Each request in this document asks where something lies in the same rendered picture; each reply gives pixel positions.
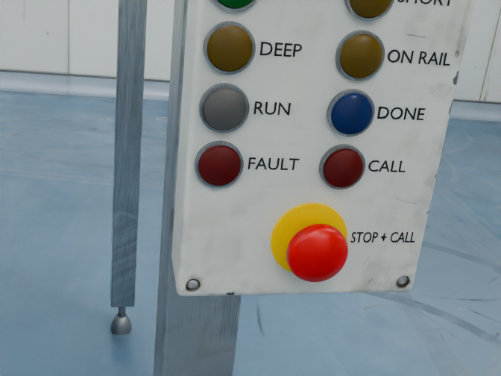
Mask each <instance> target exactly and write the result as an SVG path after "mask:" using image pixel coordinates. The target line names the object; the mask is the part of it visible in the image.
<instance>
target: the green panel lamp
mask: <svg viewBox="0 0 501 376"><path fill-rule="evenodd" d="M217 1H218V2H219V3H220V4H222V5H224V6H225V7H228V8H232V9H239V8H242V7H245V6H247V5H249V4H250V3H251V2H252V1H253V0H217Z"/></svg>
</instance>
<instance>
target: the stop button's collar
mask: <svg viewBox="0 0 501 376"><path fill-rule="evenodd" d="M315 224H326V225H331V226H333V227H334V228H337V229H338V230H339V231H340V232H341V233H342V235H343V236H344V238H345V239H346V241H347V228H346V225H345V223H344V220H343V218H342V217H341V216H340V215H339V214H338V212H337V211H336V210H334V209H333V208H331V207H330V206H327V205H325V204H321V203H314V202H313V203H305V204H300V205H298V206H296V207H293V208H292V209H290V210H288V211H287V212H286V213H284V214H283V215H282V216H281V217H280V218H279V220H278V221H277V223H276V225H275V226H274V229H273V231H272V233H271V251H272V253H273V255H274V258H275V260H276V261H277V262H278V263H279V264H280V265H281V266H282V267H283V268H284V269H286V270H287V271H290V272H292V271H291V269H290V268H289V265H288V263H287V259H286V251H287V248H288V245H289V243H290V241H291V240H292V238H293V236H294V235H295V234H296V233H297V232H299V231H300V230H302V229H304V228H305V227H308V226H310V225H315ZM366 234H370V235H371V233H370V232H367V233H365V235H366ZM374 234H376V236H374V235H373V239H372V242H373V241H374V238H377V237H378V233H377V232H374ZM394 234H398V232H394V233H393V234H392V235H391V241H392V242H399V240H400V239H402V240H403V242H404V238H401V236H402V237H403V232H402V233H401V235H400V237H399V239H398V241H396V240H395V241H393V240H392V236H393V235H394ZM365 235H364V236H363V240H364V242H370V240H371V237H370V239H369V240H368V241H365Z"/></svg>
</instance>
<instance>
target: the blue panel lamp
mask: <svg viewBox="0 0 501 376"><path fill-rule="evenodd" d="M372 113H373V109H372V105H371V102H370V101H369V99H368V98H367V97H366V96H364V95H362V94H360V93H349V94H347V95H344V96H342V97H341V98H340V99H339V100H338V101H337V102H336V103H335V104H334V106H333V109H332V113H331V120H332V124H333V126H334V127H335V129H336V130H337V131H339V132H340V133H343V134H357V133H359V132H361V131H363V130H364V129H365V128H366V127H367V126H368V125H369V123H370V121H371V118H372Z"/></svg>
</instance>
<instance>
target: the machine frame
mask: <svg viewBox="0 0 501 376"><path fill-rule="evenodd" d="M147 4H148V0H119V5H118V33H117V61H116V117H115V145H114V173H113V229H112V257H111V284H110V301H111V307H118V308H119V311H118V312H117V315H116V316H115V318H114V320H113V322H112V325H111V331H112V332H113V333H114V334H117V335H125V334H128V333H130V332H131V330H132V326H131V322H130V319H129V317H128V316H127V312H126V311H125V307H134V304H135V286H136V252H137V234H138V215H139V181H140V163H141V136H142V111H143V93H144V74H145V40H146V22H147ZM187 7H188V0H174V18H173V32H172V46H171V71H170V84H169V98H168V124H167V137H166V163H165V177H164V190H163V216H162V229H161V243H160V268H159V282H158V295H157V320H156V334H155V348H154V373H153V376H233V367H234V360H235V353H236V340H237V333H238V326H239V313H240V306H241V299H242V296H241V295H209V296H180V295H178V294H177V289H176V281H175V277H174V269H173V264H172V259H171V253H172V240H173V229H174V206H175V194H176V182H177V159H178V147H179V136H180V113H181V101H182V89H183V66H184V54H185V42H186V20H187Z"/></svg>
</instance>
